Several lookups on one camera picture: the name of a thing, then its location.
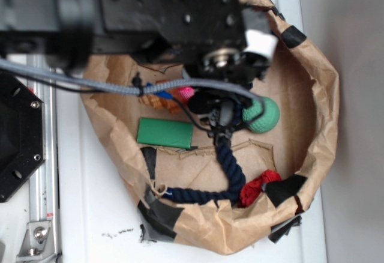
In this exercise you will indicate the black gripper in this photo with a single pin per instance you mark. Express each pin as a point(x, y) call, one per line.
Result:
point(217, 83)

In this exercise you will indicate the orange spiral seashell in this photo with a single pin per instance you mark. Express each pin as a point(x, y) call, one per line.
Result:
point(162, 104)

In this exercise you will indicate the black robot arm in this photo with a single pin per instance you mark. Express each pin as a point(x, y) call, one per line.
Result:
point(223, 45)

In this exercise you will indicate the green rectangular block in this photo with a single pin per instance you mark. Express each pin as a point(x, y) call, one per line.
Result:
point(167, 133)

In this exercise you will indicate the brown paper bag bin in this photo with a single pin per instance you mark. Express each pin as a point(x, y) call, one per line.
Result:
point(301, 148)

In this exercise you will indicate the green dimpled ball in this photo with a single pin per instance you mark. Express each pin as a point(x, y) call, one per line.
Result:
point(267, 116)

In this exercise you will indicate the red crumpled cloth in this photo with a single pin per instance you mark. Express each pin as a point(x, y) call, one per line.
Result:
point(252, 190)

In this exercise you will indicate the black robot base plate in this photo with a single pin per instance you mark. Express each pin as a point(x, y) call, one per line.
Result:
point(22, 137)

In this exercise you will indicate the aluminium extrusion rail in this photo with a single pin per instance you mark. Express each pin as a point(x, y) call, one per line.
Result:
point(44, 182)

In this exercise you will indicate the metal corner bracket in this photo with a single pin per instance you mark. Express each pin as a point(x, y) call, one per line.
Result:
point(38, 244)

